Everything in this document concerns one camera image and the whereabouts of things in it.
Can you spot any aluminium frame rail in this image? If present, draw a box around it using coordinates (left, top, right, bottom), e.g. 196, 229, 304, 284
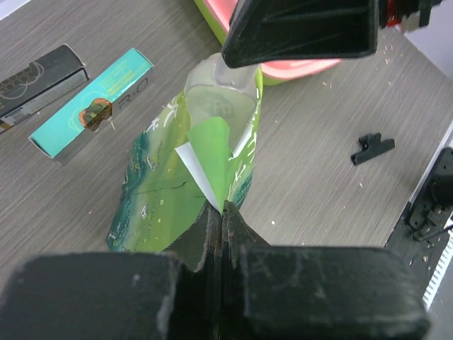
410, 127, 452, 309

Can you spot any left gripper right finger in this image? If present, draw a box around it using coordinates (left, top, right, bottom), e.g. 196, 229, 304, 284
221, 203, 430, 339

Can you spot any green cat litter bag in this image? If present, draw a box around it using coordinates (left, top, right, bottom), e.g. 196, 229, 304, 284
106, 68, 263, 253

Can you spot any clear plastic scoop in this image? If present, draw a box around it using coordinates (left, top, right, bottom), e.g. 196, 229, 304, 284
184, 53, 258, 147

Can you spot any black bag clip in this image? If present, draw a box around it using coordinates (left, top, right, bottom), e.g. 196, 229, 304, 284
350, 132, 395, 166

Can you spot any pink green litter box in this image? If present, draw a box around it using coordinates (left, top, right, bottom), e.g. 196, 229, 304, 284
195, 0, 341, 86

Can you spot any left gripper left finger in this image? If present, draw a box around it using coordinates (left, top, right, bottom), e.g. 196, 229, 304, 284
1, 204, 222, 339

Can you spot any black rectangular box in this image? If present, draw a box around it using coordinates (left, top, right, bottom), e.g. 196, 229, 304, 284
1, 44, 89, 132

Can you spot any teal rectangular box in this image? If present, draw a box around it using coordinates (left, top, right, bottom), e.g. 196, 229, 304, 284
28, 48, 154, 164

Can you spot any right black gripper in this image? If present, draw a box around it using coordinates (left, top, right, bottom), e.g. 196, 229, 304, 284
221, 0, 442, 68

